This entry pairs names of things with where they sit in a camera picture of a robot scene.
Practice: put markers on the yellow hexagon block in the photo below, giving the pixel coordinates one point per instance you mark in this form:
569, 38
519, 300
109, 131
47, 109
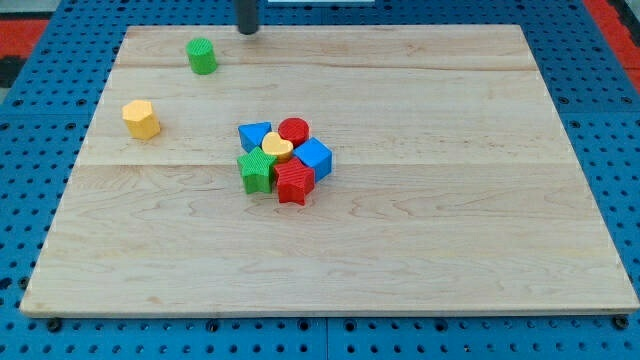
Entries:
140, 119

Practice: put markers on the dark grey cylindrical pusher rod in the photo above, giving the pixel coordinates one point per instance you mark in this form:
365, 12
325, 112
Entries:
247, 16

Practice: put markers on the red cylinder block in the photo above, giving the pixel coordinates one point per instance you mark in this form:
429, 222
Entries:
294, 129

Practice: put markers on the green cylinder block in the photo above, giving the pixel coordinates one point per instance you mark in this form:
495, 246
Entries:
201, 56

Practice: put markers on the blue cube block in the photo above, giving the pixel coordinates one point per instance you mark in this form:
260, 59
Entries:
316, 155

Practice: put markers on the red star block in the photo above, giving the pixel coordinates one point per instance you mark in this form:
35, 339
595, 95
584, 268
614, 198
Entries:
294, 181

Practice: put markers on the yellow heart block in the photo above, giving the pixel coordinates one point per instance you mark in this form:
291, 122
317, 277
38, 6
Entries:
273, 144

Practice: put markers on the blue triangle block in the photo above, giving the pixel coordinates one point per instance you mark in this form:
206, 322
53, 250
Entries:
251, 135

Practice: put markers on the green star block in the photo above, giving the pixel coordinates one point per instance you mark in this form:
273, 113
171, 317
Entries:
256, 171

